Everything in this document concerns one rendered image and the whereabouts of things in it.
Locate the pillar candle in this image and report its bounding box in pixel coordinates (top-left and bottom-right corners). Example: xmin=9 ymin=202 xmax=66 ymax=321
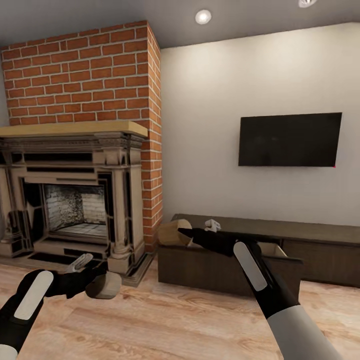
xmin=84 ymin=271 xmax=122 ymax=300
xmin=158 ymin=219 xmax=192 ymax=246

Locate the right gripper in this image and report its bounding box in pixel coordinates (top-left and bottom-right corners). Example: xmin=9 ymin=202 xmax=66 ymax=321
xmin=178 ymin=228 xmax=222 ymax=253

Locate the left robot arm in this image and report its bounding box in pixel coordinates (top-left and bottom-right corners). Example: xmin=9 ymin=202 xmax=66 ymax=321
xmin=0 ymin=253 xmax=108 ymax=360

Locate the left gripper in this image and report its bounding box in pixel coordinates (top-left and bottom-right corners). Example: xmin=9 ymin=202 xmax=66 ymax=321
xmin=64 ymin=266 xmax=108 ymax=299

